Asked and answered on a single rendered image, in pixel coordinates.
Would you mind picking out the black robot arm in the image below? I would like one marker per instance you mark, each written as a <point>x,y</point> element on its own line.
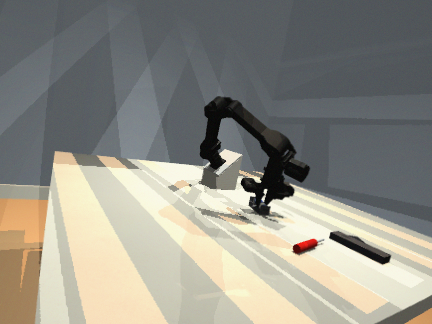
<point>272,142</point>

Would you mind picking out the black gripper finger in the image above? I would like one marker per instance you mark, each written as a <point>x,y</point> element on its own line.
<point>268,198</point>
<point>259,197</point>

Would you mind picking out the red-handled screwdriver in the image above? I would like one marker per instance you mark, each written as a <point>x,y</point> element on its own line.
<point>306,245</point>

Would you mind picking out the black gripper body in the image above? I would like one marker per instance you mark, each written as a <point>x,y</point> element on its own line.
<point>251,186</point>

